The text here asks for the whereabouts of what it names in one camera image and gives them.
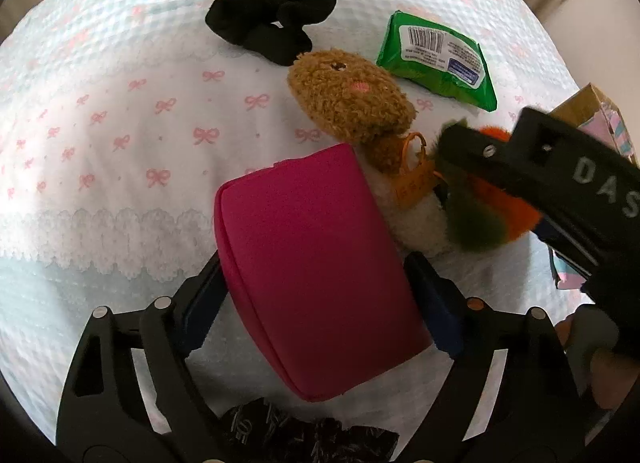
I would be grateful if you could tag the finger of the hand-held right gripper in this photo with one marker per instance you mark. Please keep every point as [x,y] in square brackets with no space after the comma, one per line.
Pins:
[475,150]
[562,245]

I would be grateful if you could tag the bow print bedspread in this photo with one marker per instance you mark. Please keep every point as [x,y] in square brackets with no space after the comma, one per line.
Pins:
[125,153]

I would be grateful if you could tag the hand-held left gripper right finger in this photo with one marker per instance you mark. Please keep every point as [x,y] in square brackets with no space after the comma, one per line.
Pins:
[444,315]

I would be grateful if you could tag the magenta zip pouch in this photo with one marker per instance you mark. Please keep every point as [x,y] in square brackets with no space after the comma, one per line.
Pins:
[310,263]

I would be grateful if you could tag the brown plush bunny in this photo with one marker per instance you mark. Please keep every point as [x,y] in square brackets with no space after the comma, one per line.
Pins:
[350,98]

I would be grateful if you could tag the orange keyring tag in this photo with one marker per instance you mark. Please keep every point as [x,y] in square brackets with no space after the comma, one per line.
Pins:
[412,185]

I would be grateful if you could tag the black socks bundle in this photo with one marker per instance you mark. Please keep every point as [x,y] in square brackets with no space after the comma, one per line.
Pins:
[272,18]

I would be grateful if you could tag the green tissue packet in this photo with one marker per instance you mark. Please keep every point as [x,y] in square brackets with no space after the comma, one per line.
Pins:
[435,60]

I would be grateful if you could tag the pastel patterned cardboard box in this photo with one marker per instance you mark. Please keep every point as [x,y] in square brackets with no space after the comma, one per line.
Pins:
[592,105]

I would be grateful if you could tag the orange and green plush toy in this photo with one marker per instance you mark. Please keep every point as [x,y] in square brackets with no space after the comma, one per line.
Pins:
[500,213]

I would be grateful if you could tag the black patterned cloth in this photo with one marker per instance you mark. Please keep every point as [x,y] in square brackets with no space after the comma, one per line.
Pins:
[310,435]

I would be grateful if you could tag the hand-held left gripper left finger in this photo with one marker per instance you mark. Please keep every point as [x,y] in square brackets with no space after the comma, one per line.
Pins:
[199,310]

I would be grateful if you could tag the person's right hand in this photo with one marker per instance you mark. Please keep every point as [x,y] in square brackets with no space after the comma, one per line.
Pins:
[612,378]

